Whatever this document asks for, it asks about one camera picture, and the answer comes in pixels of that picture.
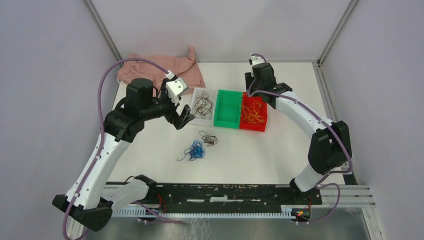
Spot small dark brown cable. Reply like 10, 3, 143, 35
198, 130, 219, 148

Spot clear plastic bin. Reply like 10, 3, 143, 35
189, 87, 218, 127

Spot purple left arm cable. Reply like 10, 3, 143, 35
62, 57, 171, 240

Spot thin black cable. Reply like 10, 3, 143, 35
193, 96, 208, 119
195, 92, 214, 117

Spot blue cable tangle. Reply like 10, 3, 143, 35
176, 140, 206, 163

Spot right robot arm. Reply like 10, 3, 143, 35
244, 62, 352, 204

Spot red plastic bin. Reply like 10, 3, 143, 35
239, 92, 268, 132

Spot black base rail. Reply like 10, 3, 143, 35
140, 183, 323, 214

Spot pink cloth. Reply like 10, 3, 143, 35
117, 45, 206, 94

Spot thin yellow cable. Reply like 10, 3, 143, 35
243, 99, 266, 125

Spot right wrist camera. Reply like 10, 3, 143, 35
248, 55, 264, 66

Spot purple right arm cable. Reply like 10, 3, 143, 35
246, 52, 354, 224

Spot thin orange cable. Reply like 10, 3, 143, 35
241, 99, 266, 126

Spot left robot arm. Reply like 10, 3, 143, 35
52, 76, 194, 232

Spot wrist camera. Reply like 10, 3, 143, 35
248, 55, 264, 66
165, 77, 189, 106

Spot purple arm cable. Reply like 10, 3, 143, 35
246, 52, 354, 224
62, 57, 171, 240

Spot green plastic bin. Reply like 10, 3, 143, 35
213, 89, 243, 129

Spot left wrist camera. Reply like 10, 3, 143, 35
165, 77, 189, 106

